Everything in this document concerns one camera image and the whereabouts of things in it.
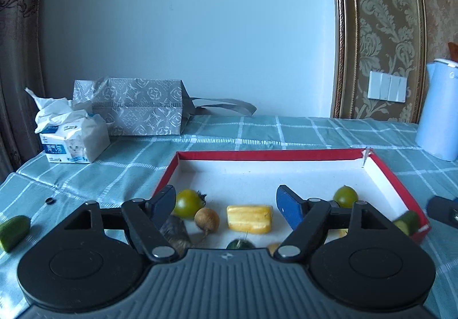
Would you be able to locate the teal checked tablecloth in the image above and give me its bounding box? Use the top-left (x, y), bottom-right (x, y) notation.
top-left (0, 115), bottom-right (458, 319)

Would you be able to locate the grey patterned gift bag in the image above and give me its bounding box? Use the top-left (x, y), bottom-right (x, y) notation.
top-left (73, 77), bottom-right (257, 136)

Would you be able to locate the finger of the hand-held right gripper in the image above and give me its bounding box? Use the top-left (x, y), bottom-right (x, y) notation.
top-left (427, 196), bottom-right (458, 229)

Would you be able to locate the long cucumber piece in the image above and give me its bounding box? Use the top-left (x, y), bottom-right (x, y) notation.
top-left (0, 215), bottom-right (31, 253)

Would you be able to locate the green pepper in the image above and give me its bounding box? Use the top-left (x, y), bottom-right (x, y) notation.
top-left (226, 238), bottom-right (255, 250)

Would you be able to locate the light blue electric kettle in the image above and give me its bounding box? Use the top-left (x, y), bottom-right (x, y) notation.
top-left (415, 58), bottom-right (458, 161)

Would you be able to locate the dark brown fruit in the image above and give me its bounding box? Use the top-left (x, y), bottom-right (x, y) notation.
top-left (159, 215), bottom-right (192, 255)

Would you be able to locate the red cardboard box tray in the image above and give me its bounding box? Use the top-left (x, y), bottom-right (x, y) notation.
top-left (152, 148), bottom-right (431, 259)

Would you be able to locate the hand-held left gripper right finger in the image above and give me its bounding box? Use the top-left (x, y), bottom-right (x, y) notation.
top-left (274, 185), bottom-right (395, 263)

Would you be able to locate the white wall switch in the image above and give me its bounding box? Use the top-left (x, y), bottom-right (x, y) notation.
top-left (368, 70), bottom-right (408, 103)

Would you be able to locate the brown curtain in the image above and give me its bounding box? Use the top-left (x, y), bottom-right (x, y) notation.
top-left (0, 0), bottom-right (49, 176)

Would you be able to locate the white tissue pack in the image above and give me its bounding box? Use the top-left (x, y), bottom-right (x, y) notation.
top-left (24, 87), bottom-right (111, 164)

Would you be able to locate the green tomato with stem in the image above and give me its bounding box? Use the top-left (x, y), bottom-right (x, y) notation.
top-left (172, 189), bottom-right (207, 217)

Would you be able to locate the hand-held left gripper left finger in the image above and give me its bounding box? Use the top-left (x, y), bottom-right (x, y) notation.
top-left (64, 185), bottom-right (180, 263)

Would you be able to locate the short cucumber piece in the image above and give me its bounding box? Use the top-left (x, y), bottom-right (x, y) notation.
top-left (392, 210), bottom-right (421, 237)

